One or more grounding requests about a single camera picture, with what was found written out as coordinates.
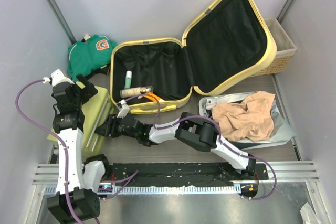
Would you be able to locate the yellow-green drawer box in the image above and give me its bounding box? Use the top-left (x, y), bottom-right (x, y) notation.
top-left (52, 82), bottom-right (112, 157)

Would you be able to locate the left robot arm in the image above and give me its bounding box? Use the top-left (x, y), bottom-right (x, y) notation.
top-left (47, 69), bottom-right (112, 223)

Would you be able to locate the beige cosmetic bottle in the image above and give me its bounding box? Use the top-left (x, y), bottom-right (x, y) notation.
top-left (120, 86), bottom-right (153, 98)

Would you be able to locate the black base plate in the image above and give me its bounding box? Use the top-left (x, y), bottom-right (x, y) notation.
top-left (106, 162), bottom-right (269, 187)

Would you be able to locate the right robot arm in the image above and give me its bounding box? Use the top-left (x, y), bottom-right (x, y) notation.
top-left (95, 112), bottom-right (256, 179)

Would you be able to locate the wicker basket with liner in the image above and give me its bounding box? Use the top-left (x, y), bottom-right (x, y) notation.
top-left (253, 17), bottom-right (297, 77)

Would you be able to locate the yellow hard-shell suitcase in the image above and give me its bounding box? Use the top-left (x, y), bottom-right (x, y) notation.
top-left (110, 0), bottom-right (277, 114)

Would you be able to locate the beige sock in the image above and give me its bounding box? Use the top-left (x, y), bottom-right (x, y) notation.
top-left (212, 91), bottom-right (275, 142)

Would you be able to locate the white plastic mesh basket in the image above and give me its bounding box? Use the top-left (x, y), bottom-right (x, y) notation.
top-left (198, 92), bottom-right (295, 150)

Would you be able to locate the green jersey with G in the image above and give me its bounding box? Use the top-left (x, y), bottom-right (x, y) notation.
top-left (68, 35), bottom-right (118, 81)

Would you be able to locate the orange tube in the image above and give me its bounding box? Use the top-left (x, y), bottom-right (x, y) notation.
top-left (144, 92), bottom-right (164, 102)

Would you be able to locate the aluminium rail frame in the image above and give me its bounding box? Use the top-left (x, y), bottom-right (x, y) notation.
top-left (25, 140), bottom-right (322, 224)

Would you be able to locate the white slotted cable duct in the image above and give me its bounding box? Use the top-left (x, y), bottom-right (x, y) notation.
top-left (44, 185), bottom-right (242, 196)

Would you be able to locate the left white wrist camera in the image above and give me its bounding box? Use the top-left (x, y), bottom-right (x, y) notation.
top-left (42, 69), bottom-right (74, 87)

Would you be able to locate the green white tube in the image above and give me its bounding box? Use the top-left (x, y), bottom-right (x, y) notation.
top-left (124, 71), bottom-right (132, 89)

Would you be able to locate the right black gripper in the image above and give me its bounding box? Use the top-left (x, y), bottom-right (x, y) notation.
top-left (95, 114), bottom-right (139, 140)

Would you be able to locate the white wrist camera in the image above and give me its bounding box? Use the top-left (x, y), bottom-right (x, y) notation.
top-left (42, 69), bottom-right (74, 87)
top-left (117, 99), bottom-right (130, 119)

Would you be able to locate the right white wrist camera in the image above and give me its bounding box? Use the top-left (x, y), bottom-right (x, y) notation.
top-left (117, 99), bottom-right (130, 119)

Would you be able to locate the white crumpled plastic bag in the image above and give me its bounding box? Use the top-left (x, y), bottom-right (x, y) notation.
top-left (300, 203), bottom-right (322, 224)

